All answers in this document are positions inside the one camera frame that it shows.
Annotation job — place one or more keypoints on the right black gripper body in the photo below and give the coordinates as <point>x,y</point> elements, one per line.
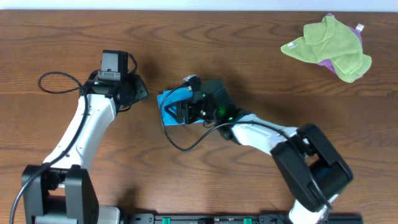
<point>199,111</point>

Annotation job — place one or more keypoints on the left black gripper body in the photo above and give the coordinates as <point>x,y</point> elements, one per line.
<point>138,88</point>

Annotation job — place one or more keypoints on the blue microfiber cloth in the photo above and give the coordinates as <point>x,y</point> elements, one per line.
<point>167,99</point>

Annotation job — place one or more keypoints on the purple microfiber cloth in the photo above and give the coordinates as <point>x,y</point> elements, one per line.
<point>342,51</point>

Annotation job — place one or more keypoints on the green microfiber cloth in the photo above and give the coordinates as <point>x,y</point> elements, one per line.
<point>307,48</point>

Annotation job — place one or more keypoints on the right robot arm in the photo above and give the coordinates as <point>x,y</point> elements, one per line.
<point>312,168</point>

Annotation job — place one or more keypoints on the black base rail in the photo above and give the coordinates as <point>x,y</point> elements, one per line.
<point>148,218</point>

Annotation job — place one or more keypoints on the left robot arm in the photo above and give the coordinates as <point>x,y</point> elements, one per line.
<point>60,189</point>

